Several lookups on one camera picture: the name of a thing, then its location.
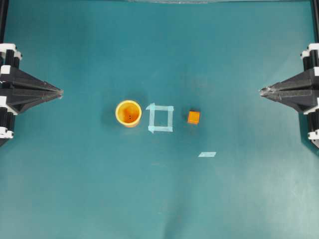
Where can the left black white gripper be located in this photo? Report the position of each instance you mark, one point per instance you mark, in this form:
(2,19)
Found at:
(14,101)

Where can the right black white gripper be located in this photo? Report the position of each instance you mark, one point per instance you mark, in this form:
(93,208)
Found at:
(301,92)

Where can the orange cube block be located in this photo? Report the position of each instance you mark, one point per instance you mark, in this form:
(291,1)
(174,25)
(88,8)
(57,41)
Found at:
(193,117)

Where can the orange plastic cup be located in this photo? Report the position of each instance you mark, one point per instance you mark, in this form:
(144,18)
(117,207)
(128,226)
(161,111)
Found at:
(128,113)

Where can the small light blue tape strip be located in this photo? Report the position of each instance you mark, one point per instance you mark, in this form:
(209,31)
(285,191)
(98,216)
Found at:
(207,154)

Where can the light blue tape square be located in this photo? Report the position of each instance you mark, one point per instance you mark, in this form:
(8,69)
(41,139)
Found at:
(160,118)

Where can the teal table mat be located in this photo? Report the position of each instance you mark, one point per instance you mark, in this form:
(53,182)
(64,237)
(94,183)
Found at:
(161,132)

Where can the left black frame post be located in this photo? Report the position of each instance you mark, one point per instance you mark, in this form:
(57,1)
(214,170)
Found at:
(3,16)

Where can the black frame post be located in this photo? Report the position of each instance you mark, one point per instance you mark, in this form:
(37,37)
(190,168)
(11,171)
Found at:
(3,16)
(315,13)

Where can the right black frame post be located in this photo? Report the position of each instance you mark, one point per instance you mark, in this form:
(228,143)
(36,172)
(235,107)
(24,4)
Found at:
(315,13)

